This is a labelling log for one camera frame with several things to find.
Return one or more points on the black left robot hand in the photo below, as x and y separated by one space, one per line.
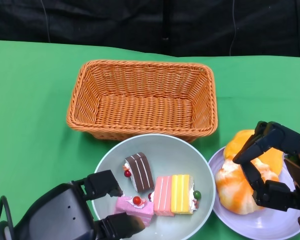
60 212

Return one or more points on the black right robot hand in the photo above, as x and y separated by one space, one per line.
277 140

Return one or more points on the pink cake slice with cherry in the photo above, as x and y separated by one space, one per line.
140 212

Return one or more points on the chocolate layered cake slice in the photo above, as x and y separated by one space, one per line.
141 172

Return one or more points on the pink yellow striped cake slice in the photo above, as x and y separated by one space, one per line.
180 195

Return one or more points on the pale grey-green ceramic bowl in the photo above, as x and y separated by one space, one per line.
165 155

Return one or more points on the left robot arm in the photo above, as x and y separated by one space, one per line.
0 232

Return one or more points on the white round plate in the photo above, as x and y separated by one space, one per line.
252 225

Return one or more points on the orange wicker basket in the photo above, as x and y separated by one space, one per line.
145 110

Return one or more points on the green tablecloth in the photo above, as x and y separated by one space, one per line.
27 87

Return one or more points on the black backdrop curtain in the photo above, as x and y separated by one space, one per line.
115 20

